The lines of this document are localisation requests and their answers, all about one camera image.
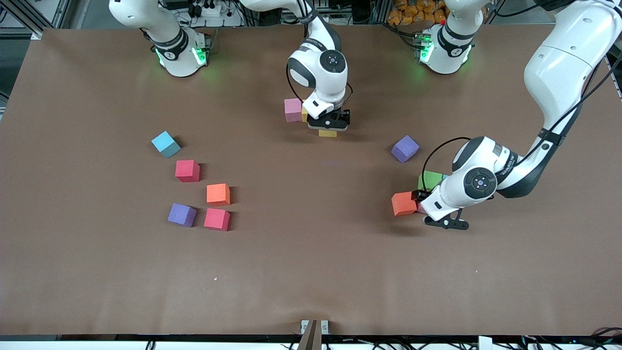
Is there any orange foam cube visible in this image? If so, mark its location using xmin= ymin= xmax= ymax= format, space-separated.
xmin=391 ymin=191 xmax=417 ymax=217
xmin=207 ymin=183 xmax=231 ymax=207

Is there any green foam cube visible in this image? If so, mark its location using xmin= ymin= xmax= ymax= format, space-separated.
xmin=418 ymin=171 xmax=444 ymax=192

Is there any purple foam cube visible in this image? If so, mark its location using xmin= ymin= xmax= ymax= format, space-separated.
xmin=168 ymin=203 xmax=197 ymax=228
xmin=391 ymin=135 xmax=420 ymax=163

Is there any grey electronics unit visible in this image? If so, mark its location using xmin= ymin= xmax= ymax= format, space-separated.
xmin=282 ymin=0 xmax=331 ymax=25

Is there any pile of orange fruit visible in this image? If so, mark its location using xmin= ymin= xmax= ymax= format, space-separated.
xmin=387 ymin=0 xmax=450 ymax=26

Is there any red foam cube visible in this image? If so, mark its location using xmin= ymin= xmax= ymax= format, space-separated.
xmin=204 ymin=208 xmax=231 ymax=231
xmin=175 ymin=159 xmax=201 ymax=183

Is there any white power strip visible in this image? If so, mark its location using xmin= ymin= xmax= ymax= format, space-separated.
xmin=187 ymin=0 xmax=222 ymax=18

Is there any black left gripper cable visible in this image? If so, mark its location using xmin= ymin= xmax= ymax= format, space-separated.
xmin=421 ymin=137 xmax=471 ymax=191

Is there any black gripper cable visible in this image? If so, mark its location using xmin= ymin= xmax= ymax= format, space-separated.
xmin=421 ymin=137 xmax=471 ymax=191
xmin=285 ymin=62 xmax=306 ymax=104

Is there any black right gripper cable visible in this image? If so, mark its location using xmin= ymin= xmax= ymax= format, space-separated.
xmin=285 ymin=62 xmax=306 ymax=104

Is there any grey metal bracket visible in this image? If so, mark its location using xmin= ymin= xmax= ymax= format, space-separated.
xmin=297 ymin=319 xmax=329 ymax=350

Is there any aluminium frame post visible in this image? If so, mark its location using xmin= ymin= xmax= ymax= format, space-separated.
xmin=0 ymin=0 xmax=55 ymax=40

